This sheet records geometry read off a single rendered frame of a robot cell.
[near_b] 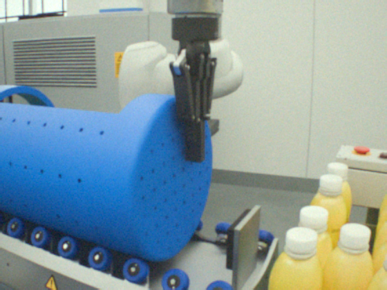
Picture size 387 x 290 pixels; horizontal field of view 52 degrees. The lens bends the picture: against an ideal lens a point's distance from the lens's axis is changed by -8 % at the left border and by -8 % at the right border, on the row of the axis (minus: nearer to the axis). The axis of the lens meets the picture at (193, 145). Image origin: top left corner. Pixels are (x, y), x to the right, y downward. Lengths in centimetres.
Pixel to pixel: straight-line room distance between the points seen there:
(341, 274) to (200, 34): 39
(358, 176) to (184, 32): 45
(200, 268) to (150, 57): 71
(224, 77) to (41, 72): 163
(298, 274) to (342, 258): 6
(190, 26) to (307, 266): 38
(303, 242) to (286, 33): 296
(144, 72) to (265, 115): 230
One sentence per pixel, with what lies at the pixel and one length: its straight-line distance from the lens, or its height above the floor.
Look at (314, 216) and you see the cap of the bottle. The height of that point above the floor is 110.
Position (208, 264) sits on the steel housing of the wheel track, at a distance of 79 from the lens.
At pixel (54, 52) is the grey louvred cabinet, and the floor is 123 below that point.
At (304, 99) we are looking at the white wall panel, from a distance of 343.
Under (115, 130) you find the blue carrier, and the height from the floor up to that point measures 119.
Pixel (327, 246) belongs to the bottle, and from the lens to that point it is 59.
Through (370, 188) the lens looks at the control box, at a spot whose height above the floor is 104.
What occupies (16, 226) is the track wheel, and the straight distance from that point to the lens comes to 89.
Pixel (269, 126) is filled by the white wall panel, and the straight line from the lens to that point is 350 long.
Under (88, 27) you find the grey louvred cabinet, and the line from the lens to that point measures 250.
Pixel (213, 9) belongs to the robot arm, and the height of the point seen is 137.
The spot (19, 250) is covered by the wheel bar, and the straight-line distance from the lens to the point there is 90.
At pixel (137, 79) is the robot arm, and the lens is 128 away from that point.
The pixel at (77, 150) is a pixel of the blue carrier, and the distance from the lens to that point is 66.
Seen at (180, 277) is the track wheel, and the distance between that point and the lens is 67.
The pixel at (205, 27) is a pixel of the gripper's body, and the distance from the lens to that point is 65.
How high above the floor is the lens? 134
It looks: 16 degrees down
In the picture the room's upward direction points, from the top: straight up
